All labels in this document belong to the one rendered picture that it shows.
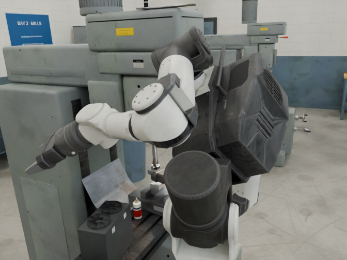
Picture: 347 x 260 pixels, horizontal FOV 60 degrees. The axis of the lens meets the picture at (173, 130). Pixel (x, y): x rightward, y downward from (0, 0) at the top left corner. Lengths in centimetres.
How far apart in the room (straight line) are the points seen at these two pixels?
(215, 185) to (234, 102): 28
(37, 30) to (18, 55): 454
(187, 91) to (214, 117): 16
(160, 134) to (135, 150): 313
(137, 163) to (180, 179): 326
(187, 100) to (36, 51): 120
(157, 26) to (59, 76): 64
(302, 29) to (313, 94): 149
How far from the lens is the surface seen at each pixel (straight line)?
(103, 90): 145
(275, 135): 87
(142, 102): 61
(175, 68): 72
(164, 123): 63
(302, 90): 784
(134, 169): 387
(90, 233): 123
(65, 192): 171
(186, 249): 86
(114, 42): 136
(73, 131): 87
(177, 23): 121
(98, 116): 77
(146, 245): 142
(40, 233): 206
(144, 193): 158
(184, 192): 58
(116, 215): 129
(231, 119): 75
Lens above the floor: 180
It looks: 18 degrees down
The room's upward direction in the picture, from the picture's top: 2 degrees counter-clockwise
